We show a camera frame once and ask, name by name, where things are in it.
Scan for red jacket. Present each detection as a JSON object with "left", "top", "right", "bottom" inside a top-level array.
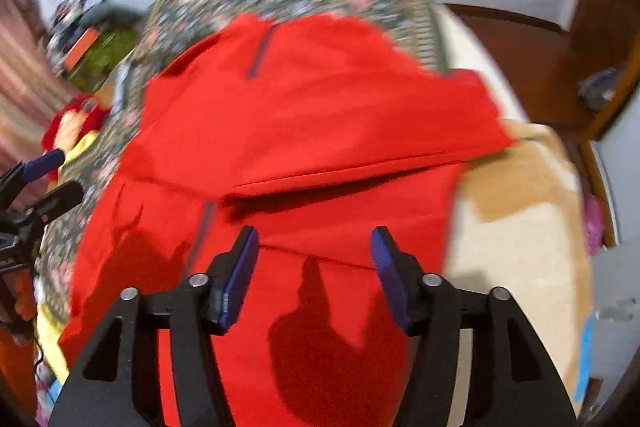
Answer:
[{"left": 58, "top": 15, "right": 512, "bottom": 426}]

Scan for grey clothes on floor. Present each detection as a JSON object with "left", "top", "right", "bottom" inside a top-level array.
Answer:
[{"left": 578, "top": 67, "right": 623, "bottom": 114}]

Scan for red parrot plush toy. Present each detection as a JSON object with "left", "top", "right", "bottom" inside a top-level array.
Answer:
[{"left": 41, "top": 94, "right": 110, "bottom": 164}]

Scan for white cabinet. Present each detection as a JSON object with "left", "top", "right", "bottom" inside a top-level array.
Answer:
[{"left": 575, "top": 239, "right": 639, "bottom": 413}]

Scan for cluttered pile of items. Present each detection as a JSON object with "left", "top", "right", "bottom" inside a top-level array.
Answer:
[{"left": 46, "top": 0, "right": 144, "bottom": 92}]

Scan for pink slipper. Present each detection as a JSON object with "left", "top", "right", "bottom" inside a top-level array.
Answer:
[{"left": 584, "top": 194, "right": 605, "bottom": 256}]

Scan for floral bed cover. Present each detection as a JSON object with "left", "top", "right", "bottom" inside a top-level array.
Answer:
[{"left": 39, "top": 0, "right": 449, "bottom": 329}]

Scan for wooden door frame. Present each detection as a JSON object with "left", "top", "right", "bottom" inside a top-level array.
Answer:
[{"left": 568, "top": 0, "right": 639, "bottom": 247}]

